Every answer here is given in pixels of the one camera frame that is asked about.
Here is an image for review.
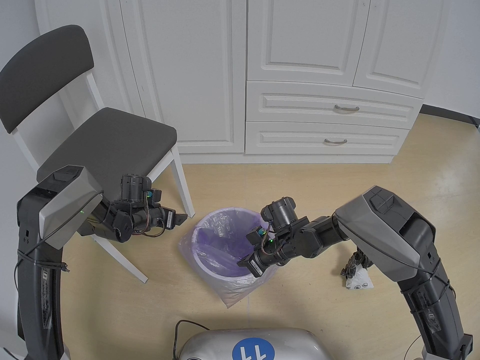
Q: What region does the purple plastic bag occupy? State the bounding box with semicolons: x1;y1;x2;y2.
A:
177;208;280;308

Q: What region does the black cable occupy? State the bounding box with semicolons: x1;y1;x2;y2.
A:
172;319;211;357

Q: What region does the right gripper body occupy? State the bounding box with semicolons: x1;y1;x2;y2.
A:
237;244;297;278

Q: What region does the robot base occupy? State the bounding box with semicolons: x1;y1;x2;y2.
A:
180;327;332;360

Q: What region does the white chair dark grey seat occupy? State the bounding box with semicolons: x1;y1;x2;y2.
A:
0;25;196;284

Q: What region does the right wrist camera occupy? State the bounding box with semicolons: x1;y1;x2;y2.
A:
246;226;272;247

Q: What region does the black plastic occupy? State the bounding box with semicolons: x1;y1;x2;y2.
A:
339;248;374;278

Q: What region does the pale grey trash bin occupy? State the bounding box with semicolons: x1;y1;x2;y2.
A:
193;208;276;280

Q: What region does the white printed paper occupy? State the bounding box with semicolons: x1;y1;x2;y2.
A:
345;266;374;290

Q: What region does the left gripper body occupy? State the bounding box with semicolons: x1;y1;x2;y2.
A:
131;205;177;235

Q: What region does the white wardrobe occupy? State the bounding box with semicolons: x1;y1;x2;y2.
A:
34;0;451;166

